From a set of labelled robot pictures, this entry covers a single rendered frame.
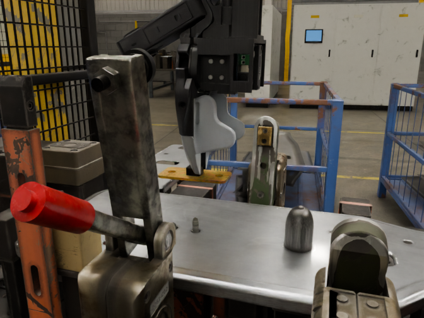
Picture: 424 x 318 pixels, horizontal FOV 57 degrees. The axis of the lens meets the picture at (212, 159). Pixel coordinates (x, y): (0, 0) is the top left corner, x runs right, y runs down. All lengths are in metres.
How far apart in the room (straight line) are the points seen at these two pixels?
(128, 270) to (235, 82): 0.20
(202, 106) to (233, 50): 0.07
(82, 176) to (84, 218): 0.43
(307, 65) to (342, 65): 0.68
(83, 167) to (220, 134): 0.32
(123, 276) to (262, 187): 0.33
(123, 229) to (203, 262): 0.14
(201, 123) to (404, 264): 0.26
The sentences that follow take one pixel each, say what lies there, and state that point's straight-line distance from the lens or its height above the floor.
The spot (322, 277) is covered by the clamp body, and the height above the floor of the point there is 1.07.
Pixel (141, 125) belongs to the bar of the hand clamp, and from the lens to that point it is 0.29.
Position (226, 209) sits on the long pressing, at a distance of 0.56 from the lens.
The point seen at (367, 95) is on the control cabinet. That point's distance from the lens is 8.43.
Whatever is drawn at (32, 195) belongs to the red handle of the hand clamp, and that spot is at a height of 1.15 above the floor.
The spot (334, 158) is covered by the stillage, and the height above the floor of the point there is 0.62.
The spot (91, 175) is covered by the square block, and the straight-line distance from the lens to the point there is 0.70.
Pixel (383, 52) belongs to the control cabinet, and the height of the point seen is 1.11.
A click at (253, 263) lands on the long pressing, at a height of 1.00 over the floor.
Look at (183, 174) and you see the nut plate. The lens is 0.47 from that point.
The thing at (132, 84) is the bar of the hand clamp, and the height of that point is 1.20.
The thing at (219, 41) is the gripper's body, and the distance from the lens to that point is 0.40.
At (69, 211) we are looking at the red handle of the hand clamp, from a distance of 0.24.
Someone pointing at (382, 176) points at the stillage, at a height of 0.19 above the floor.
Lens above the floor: 1.22
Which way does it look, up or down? 16 degrees down
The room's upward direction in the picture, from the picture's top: straight up
